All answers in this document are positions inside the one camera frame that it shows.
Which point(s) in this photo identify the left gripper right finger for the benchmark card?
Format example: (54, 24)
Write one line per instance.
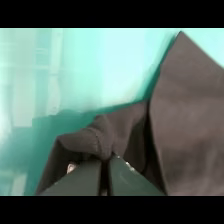
(128, 183)

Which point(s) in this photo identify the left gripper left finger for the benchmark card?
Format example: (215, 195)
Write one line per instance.
(83, 180)

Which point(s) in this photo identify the black garment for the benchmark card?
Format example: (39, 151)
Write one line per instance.
(186, 116)

